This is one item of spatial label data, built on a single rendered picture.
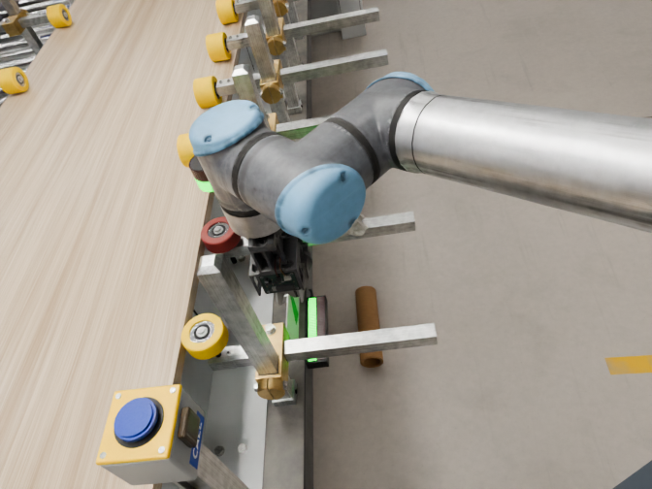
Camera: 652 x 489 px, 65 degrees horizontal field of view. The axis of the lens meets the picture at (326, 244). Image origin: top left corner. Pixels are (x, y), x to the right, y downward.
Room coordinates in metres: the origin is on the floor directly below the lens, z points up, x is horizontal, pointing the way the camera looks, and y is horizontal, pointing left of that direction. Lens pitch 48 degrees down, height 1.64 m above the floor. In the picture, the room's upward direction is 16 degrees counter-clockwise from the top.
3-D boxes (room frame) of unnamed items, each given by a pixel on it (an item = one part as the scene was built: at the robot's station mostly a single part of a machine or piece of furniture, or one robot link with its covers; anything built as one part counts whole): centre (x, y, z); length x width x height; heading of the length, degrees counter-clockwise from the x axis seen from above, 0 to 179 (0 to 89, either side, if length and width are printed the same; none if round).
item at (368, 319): (1.01, -0.07, 0.04); 0.30 x 0.08 x 0.08; 169
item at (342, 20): (1.50, -0.09, 0.95); 0.50 x 0.04 x 0.04; 79
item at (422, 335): (0.51, 0.06, 0.80); 0.44 x 0.03 x 0.04; 79
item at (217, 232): (0.80, 0.21, 0.85); 0.08 x 0.08 x 0.11
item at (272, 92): (1.25, 0.02, 0.95); 0.14 x 0.06 x 0.05; 169
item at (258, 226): (0.52, 0.07, 1.18); 0.10 x 0.09 x 0.05; 79
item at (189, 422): (0.23, 0.17, 1.20); 0.03 x 0.01 x 0.03; 169
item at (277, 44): (1.49, -0.03, 0.95); 0.14 x 0.06 x 0.05; 169
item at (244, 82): (0.98, 0.07, 0.91); 0.04 x 0.04 x 0.48; 79
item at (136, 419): (0.24, 0.21, 1.22); 0.04 x 0.04 x 0.02
